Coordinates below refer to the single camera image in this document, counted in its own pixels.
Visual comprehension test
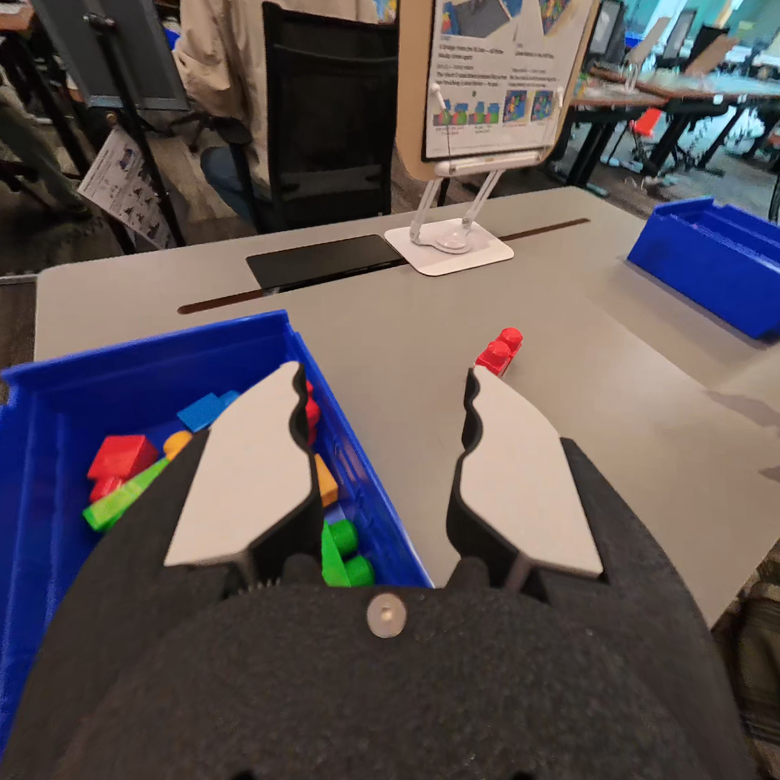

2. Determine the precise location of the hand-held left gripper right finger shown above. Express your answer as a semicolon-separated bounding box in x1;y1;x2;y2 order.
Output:
446;367;605;590

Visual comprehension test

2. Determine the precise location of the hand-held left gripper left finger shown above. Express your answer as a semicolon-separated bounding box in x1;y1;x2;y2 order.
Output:
163;361;324;589

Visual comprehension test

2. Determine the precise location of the pile of colourful toy blocks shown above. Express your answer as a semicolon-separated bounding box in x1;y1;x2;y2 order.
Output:
82;381;376;589

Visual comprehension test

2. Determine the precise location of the blue plastic bin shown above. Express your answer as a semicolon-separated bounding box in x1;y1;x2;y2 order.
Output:
0;310;435;752
627;196;780;341

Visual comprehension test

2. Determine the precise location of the black high-back chair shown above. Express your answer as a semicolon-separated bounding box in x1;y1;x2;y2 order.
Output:
262;0;401;234

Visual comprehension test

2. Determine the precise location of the printed instruction sheet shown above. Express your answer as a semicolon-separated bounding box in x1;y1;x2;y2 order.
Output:
425;0;596;161

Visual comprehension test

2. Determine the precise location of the instruction board on stand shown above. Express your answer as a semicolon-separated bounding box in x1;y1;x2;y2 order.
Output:
396;0;602;182

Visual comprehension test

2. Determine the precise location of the brown background table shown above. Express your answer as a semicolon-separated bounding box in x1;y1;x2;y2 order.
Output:
572;61;780;203

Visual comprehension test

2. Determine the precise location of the grey panel on tripod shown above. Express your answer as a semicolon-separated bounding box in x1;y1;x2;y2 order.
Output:
30;0;191;249

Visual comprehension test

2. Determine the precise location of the black cable tray cover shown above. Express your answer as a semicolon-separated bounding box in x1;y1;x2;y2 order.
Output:
245;234;408;293

